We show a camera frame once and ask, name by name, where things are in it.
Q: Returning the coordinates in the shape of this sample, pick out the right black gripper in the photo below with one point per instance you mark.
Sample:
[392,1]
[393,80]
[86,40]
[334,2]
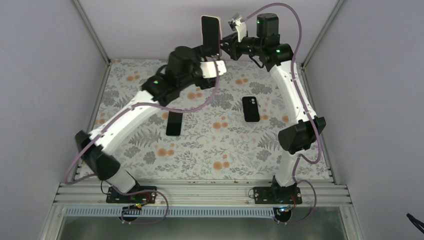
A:
[232,49]

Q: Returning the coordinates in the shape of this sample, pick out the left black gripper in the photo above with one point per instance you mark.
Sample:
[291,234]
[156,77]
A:
[199,54]

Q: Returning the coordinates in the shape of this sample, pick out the phone with pink case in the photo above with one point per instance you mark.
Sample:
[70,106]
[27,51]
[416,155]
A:
[211,35]

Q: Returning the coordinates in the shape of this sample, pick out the black phone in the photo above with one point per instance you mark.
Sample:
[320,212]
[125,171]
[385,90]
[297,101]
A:
[174,124]

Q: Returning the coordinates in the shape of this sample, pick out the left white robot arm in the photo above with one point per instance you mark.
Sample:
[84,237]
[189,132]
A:
[185,67]

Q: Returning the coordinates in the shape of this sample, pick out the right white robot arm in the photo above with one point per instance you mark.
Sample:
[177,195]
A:
[304,126]

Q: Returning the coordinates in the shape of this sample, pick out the floral patterned table mat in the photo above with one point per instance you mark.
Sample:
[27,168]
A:
[215,142]

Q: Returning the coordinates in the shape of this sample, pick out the black object at edge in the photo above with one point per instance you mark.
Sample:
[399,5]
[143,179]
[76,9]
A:
[416,222]

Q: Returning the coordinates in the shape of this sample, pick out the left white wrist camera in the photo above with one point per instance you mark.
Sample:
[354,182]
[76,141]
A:
[212,69]

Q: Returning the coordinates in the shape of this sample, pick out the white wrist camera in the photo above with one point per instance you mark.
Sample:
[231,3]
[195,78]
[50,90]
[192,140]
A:
[212,69]
[238,25]

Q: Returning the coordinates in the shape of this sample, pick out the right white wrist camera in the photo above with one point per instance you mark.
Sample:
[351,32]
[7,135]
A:
[238,25]

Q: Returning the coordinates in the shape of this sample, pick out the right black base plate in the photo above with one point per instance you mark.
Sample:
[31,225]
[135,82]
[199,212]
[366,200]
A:
[264,195]

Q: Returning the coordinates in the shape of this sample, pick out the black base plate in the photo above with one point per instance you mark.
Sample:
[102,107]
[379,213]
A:
[114,197]
[264,195]

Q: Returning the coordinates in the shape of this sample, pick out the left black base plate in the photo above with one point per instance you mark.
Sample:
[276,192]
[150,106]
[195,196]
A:
[114,197]

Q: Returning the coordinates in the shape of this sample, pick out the grey slotted cable duct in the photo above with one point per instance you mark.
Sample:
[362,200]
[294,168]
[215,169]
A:
[174,212]

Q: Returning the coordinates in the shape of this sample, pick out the aluminium rail frame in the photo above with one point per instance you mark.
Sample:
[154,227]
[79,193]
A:
[206,194]

